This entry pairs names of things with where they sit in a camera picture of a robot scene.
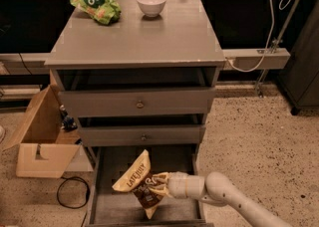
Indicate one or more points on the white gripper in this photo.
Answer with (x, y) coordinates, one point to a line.
(177, 185)

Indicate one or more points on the blue bottle in box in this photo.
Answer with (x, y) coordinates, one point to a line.
(68, 123)

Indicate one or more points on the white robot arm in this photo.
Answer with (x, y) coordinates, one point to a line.
(214, 189)

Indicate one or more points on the brown chip bag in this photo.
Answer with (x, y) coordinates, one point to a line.
(138, 179)

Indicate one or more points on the grey middle drawer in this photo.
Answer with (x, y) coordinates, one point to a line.
(127, 130)

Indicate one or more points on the green chip bag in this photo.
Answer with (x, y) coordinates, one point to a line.
(105, 12)

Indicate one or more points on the grey bottom drawer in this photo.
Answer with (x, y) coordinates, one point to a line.
(109, 208)

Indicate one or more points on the grey drawer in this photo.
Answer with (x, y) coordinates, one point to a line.
(127, 130)
(109, 208)
(115, 92)

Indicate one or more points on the brass drawer knob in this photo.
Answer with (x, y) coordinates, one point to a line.
(144, 137)
(140, 105)

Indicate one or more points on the white bowl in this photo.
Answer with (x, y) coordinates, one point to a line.
(151, 8)

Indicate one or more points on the grey drawer cabinet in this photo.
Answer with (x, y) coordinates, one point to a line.
(179, 37)

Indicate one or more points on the brass top drawer knob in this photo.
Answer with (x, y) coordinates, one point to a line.
(140, 105)

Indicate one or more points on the grey top drawer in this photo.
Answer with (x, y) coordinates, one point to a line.
(115, 92)

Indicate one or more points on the brass middle drawer knob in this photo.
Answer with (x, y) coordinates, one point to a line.
(144, 137)

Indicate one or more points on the cardboard box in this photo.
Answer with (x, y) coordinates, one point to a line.
(44, 149)

